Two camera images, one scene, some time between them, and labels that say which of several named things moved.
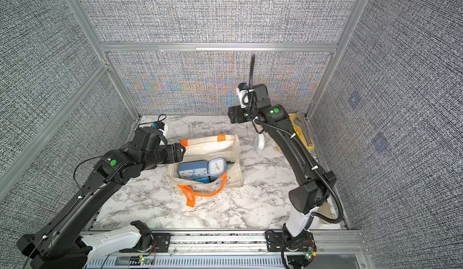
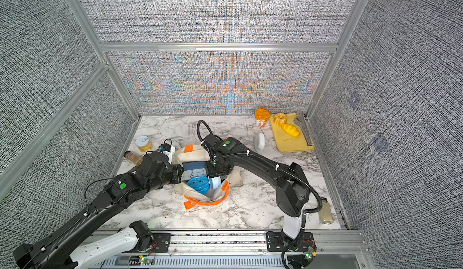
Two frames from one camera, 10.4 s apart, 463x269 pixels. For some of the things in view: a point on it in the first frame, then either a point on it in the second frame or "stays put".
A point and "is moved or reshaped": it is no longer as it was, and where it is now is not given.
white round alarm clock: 260,142 stays put
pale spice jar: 325,208 stays put
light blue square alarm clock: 216,167 is moved or reshaped
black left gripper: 172,157 → 176,169
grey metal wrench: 301,119 stays put
